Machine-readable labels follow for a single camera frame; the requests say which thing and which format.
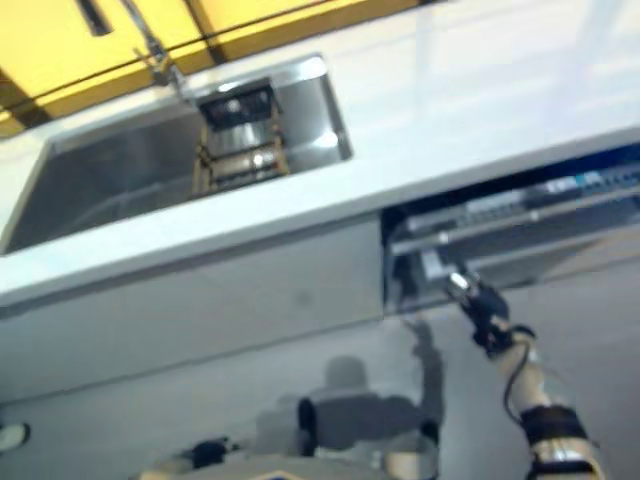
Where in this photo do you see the chrome kitchen faucet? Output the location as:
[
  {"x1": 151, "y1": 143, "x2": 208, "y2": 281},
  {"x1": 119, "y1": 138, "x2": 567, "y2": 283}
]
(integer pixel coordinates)
[{"x1": 119, "y1": 0, "x2": 187, "y2": 97}]

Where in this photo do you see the dark window frame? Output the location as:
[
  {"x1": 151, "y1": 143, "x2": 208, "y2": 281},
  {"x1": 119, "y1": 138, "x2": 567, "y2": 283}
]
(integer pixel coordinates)
[{"x1": 0, "y1": 0, "x2": 431, "y2": 141}]

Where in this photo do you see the black silver robot right hand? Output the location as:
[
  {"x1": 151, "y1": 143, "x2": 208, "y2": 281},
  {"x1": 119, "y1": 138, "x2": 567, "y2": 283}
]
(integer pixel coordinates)
[{"x1": 446, "y1": 272, "x2": 511, "y2": 332}]

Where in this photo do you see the black silver robot left hand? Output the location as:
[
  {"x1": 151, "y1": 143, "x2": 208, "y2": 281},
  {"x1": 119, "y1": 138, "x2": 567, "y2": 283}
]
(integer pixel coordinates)
[{"x1": 192, "y1": 437, "x2": 237, "y2": 469}]

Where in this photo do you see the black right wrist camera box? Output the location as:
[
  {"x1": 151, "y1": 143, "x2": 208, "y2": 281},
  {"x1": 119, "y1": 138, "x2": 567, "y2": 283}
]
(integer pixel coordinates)
[{"x1": 472, "y1": 319, "x2": 517, "y2": 357}]

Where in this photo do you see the stainless steel sink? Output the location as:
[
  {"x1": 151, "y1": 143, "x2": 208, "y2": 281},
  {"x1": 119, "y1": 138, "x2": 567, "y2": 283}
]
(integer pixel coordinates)
[{"x1": 0, "y1": 54, "x2": 354, "y2": 254}]

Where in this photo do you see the white glossy cabinet front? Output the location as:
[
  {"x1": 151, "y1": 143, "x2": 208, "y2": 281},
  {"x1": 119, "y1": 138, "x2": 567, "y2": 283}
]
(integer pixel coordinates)
[{"x1": 0, "y1": 217, "x2": 387, "y2": 404}]

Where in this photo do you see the dishwasher door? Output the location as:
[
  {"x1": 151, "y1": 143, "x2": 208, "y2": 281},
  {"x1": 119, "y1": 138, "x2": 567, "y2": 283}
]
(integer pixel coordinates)
[{"x1": 382, "y1": 219, "x2": 640, "y2": 319}]

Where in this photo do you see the black sink drying rack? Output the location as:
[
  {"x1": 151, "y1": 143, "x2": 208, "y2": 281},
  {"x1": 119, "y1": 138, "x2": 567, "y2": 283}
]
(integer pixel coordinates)
[{"x1": 192, "y1": 77, "x2": 292, "y2": 195}]

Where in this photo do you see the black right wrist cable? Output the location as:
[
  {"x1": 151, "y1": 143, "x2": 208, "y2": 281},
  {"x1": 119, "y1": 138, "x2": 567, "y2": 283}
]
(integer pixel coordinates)
[{"x1": 502, "y1": 327, "x2": 536, "y2": 424}]

